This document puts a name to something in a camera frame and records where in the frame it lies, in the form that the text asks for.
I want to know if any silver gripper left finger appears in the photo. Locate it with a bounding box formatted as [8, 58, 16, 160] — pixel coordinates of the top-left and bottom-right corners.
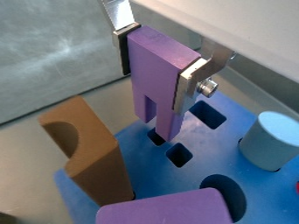
[99, 0, 142, 75]

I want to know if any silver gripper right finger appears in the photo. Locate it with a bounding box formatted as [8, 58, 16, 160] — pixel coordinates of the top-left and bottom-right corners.
[173, 45, 235, 115]

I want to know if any purple double-square block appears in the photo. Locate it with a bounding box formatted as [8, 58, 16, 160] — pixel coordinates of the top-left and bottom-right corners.
[127, 26, 201, 141]

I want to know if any blue shape-sorter base block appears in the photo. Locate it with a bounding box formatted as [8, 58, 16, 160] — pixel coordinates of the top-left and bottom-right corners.
[52, 90, 299, 224]

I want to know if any light blue cylinder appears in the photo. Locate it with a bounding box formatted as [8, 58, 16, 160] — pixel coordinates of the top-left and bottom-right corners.
[238, 111, 299, 172]

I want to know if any brown notched block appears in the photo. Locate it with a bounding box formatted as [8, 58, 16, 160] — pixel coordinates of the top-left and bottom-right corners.
[39, 96, 135, 206]

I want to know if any purple pentagon-top block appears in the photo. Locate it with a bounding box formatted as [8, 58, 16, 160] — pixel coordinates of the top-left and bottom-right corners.
[97, 188, 233, 224]

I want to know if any red block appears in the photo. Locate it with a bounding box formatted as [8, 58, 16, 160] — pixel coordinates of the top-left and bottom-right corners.
[295, 181, 299, 195]

